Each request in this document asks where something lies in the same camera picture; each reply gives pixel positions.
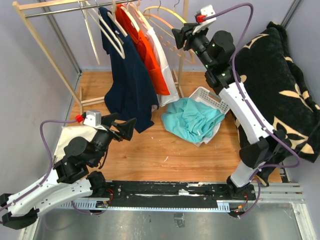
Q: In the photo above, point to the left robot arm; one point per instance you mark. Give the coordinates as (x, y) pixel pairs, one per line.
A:
(69, 178)

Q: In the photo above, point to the black floral blanket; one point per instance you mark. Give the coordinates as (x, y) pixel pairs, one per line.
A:
(277, 87)

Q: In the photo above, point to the teal t shirt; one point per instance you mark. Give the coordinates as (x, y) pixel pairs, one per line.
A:
(191, 120)

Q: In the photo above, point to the wooden clothes rack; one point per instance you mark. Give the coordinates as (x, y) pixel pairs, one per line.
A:
(20, 8)

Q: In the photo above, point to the metal corner post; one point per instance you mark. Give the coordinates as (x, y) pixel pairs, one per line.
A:
(67, 50)

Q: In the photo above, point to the orange t shirt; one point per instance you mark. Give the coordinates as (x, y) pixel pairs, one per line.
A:
(143, 47)

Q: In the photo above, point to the cream hanger on navy shirt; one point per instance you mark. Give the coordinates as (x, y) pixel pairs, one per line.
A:
(110, 34)

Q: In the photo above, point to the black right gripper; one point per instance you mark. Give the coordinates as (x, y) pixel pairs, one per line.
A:
(186, 33)

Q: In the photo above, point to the navy blue t shirt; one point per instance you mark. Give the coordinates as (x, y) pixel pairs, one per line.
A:
(132, 94)

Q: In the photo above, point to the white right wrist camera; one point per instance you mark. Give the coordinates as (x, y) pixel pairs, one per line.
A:
(204, 18)

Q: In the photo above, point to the empty cream hanger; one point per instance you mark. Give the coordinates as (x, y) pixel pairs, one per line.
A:
(87, 25)

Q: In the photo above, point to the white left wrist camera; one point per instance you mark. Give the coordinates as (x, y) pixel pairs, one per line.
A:
(90, 118)

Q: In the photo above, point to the folded cream cloth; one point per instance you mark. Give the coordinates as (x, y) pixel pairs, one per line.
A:
(72, 137)

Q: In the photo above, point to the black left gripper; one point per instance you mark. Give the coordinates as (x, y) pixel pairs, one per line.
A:
(126, 128)

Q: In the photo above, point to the orange hanger with metal hook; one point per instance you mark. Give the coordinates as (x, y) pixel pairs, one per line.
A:
(164, 35)

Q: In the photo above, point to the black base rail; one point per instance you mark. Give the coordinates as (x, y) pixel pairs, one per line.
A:
(170, 194)

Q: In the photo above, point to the white pink t shirt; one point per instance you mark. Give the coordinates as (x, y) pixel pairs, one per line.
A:
(159, 53)

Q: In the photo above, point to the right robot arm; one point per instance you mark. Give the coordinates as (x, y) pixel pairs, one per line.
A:
(215, 55)

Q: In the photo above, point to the yellow hanger with metal hook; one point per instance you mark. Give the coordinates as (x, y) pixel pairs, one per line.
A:
(153, 12)

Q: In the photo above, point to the white plastic basket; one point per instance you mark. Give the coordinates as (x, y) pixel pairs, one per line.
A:
(209, 98)

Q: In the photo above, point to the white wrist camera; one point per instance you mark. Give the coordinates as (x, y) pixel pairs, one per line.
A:
(204, 18)
(90, 118)

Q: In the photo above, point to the sheer white t shirt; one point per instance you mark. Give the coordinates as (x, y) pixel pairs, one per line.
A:
(206, 140)

